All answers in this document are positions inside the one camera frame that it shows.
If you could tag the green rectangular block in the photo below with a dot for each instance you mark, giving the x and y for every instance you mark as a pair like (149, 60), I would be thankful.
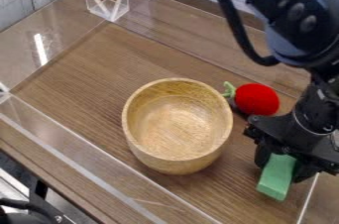
(277, 176)

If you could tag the black table clamp bracket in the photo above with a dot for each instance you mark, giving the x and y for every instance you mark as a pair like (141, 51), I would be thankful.
(26, 206)

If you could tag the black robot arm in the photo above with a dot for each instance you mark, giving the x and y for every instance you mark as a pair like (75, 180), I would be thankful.
(302, 35)

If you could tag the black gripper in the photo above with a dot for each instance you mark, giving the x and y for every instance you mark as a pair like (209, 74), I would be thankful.
(302, 134)

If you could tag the red plush strawberry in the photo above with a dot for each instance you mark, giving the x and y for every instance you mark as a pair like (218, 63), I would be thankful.
(255, 99)

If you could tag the clear acrylic front wall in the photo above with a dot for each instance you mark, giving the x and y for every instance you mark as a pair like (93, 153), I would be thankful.
(111, 190)

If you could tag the brown wooden bowl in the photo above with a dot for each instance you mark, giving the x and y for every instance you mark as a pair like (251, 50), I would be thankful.
(177, 122)

